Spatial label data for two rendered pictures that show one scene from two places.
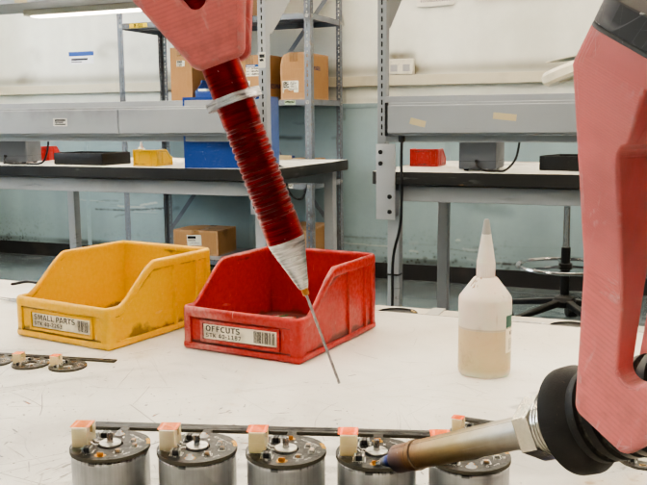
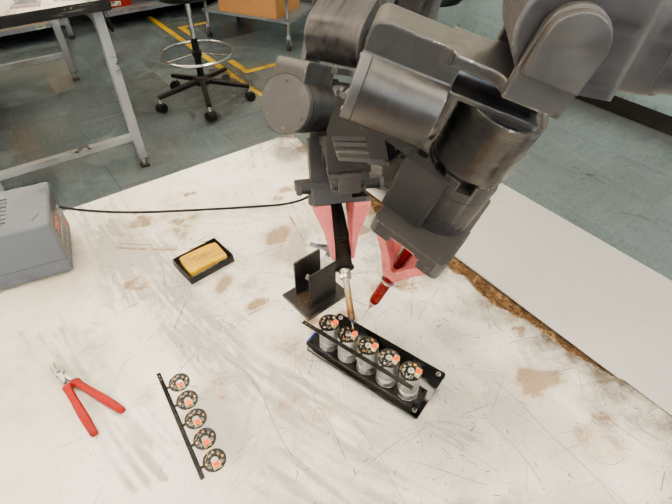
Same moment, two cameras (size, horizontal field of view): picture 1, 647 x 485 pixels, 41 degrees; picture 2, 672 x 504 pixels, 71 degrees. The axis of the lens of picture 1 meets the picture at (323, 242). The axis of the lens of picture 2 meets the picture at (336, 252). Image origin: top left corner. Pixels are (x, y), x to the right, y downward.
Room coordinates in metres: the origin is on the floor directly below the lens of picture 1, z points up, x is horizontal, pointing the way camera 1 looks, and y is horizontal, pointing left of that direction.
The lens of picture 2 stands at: (0.55, 0.15, 1.25)
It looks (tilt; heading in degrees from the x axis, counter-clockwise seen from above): 43 degrees down; 211
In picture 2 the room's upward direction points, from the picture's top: straight up
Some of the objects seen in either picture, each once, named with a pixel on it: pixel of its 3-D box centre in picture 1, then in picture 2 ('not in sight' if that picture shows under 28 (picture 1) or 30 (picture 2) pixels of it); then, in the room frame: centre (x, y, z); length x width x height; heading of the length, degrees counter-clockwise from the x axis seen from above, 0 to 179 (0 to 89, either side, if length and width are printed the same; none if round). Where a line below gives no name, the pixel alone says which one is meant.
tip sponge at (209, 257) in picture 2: not in sight; (203, 259); (0.21, -0.30, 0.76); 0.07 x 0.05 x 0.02; 163
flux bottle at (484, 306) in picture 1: (485, 295); not in sight; (0.54, -0.10, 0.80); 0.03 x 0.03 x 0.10
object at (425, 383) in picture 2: not in sight; (374, 362); (0.24, 0.01, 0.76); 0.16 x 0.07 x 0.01; 84
